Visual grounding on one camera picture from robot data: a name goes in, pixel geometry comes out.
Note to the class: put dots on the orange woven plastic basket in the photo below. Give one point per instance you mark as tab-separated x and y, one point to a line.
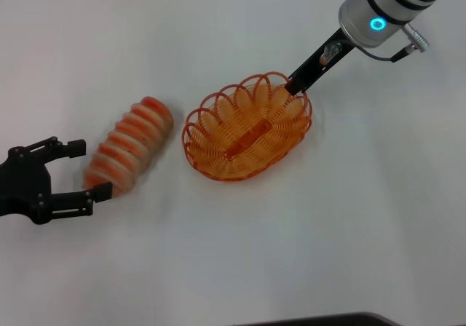
251	137

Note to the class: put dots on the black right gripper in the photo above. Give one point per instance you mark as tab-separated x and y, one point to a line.
336	55

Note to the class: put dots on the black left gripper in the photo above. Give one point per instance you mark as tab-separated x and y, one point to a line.
25	184

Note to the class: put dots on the striped orange bread loaf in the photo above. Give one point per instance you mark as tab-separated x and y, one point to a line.
134	137

